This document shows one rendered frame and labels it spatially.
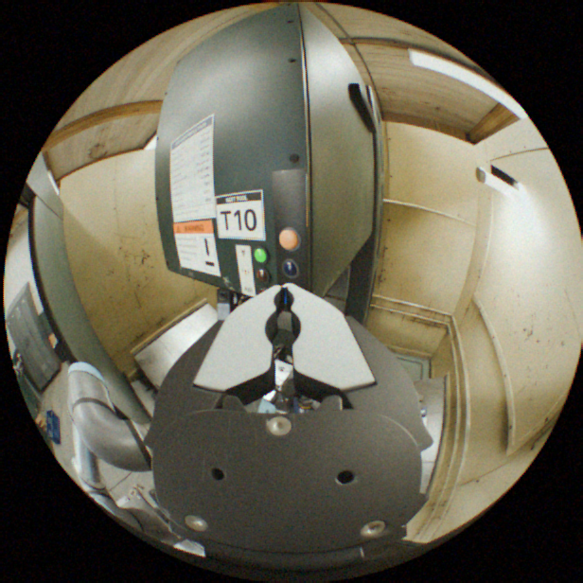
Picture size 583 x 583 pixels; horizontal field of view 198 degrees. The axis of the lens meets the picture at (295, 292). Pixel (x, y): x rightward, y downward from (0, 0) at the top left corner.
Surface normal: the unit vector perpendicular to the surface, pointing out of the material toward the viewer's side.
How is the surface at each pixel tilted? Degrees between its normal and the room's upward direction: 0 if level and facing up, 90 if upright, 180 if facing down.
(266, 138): 90
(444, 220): 90
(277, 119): 90
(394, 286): 90
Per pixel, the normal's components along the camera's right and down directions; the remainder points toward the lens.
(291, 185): -0.47, 0.44
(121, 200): 0.88, 0.21
